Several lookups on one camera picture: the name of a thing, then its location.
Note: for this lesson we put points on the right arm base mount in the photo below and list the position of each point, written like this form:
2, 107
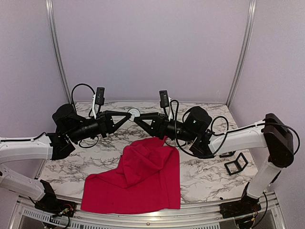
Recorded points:
245, 205

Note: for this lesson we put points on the left aluminium frame post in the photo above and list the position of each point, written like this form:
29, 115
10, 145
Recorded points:
56, 48

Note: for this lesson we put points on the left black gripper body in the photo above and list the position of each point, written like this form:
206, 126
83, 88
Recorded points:
102, 122

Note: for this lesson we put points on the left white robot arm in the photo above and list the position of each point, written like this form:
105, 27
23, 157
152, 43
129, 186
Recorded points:
71, 128

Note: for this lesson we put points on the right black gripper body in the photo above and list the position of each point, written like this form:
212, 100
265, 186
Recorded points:
163, 125

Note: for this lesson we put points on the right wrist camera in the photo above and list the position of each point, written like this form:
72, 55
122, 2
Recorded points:
166, 101

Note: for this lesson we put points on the right aluminium frame post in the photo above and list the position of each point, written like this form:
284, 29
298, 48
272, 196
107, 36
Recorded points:
243, 52

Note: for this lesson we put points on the black open display box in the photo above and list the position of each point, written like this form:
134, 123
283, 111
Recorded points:
228, 154
236, 166

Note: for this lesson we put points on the aluminium frame post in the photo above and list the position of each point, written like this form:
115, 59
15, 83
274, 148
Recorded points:
56, 48
243, 52

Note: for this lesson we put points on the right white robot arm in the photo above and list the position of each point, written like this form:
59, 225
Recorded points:
195, 136

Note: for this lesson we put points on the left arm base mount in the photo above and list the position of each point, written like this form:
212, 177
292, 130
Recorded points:
56, 207

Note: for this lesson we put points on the red t-shirt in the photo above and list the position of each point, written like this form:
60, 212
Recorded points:
147, 179

